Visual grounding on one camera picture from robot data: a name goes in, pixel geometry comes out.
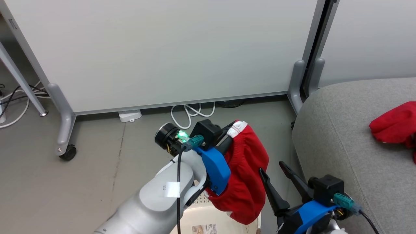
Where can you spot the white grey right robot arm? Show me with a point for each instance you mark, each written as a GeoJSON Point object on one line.
{"type": "Point", "coordinates": [336, 229]}

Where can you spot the wide white partition panel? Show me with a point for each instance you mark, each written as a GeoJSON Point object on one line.
{"type": "Point", "coordinates": [162, 52]}

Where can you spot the grey metal table leg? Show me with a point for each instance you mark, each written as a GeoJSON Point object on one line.
{"type": "Point", "coordinates": [22, 84]}

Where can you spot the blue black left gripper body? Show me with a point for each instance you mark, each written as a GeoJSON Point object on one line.
{"type": "Point", "coordinates": [216, 169]}

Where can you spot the black caster wheel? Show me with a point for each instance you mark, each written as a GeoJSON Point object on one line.
{"type": "Point", "coordinates": [69, 153]}

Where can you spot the red garment striped white trim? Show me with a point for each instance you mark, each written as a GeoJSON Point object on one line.
{"type": "Point", "coordinates": [247, 169]}

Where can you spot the cream plastic laundry basket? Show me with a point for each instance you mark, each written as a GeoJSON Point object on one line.
{"type": "Point", "coordinates": [208, 217]}

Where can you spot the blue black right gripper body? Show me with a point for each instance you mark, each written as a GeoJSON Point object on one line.
{"type": "Point", "coordinates": [308, 213]}

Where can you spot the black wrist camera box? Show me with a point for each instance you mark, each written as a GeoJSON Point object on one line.
{"type": "Point", "coordinates": [206, 131]}
{"type": "Point", "coordinates": [326, 188]}

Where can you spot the grey partition foot with caster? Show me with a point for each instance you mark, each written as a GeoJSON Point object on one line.
{"type": "Point", "coordinates": [66, 123]}

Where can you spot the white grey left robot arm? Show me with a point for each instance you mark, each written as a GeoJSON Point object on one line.
{"type": "Point", "coordinates": [152, 201]}

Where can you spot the white power strip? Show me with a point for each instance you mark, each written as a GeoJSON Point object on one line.
{"type": "Point", "coordinates": [130, 115]}

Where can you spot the grey fabric sofa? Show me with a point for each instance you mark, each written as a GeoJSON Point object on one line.
{"type": "Point", "coordinates": [351, 156]}

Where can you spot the plain red garment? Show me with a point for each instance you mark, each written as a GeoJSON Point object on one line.
{"type": "Point", "coordinates": [395, 125]}

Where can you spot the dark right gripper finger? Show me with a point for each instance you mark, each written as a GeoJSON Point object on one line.
{"type": "Point", "coordinates": [297, 182]}
{"type": "Point", "coordinates": [274, 198]}

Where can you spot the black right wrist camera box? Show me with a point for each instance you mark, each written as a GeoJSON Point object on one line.
{"type": "Point", "coordinates": [326, 188]}

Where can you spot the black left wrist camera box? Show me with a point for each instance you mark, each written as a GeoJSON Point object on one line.
{"type": "Point", "coordinates": [206, 131]}

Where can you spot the narrow white partition panel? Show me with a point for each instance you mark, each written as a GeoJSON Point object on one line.
{"type": "Point", "coordinates": [373, 39]}

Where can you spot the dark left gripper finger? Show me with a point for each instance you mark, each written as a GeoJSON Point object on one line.
{"type": "Point", "coordinates": [230, 126]}
{"type": "Point", "coordinates": [224, 146]}

